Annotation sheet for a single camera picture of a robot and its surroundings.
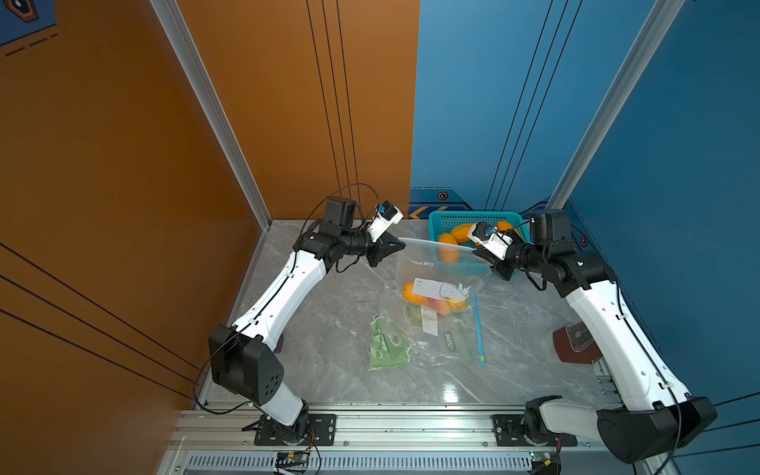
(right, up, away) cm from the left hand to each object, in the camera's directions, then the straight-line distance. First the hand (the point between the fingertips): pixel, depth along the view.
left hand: (400, 240), depth 75 cm
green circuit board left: (-26, -53, -3) cm, 59 cm away
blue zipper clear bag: (+21, -32, +12) cm, 40 cm away
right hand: (+20, -1, -2) cm, 20 cm away
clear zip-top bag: (+10, -11, +5) cm, 16 cm away
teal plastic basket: (+18, +8, +37) cm, 42 cm away
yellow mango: (+17, -19, +10) cm, 27 cm away
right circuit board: (+34, -53, -5) cm, 64 cm away
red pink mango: (+13, -20, +12) cm, 26 cm away
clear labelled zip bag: (+9, -25, +14) cm, 30 cm away
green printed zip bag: (-3, -30, +8) cm, 31 cm away
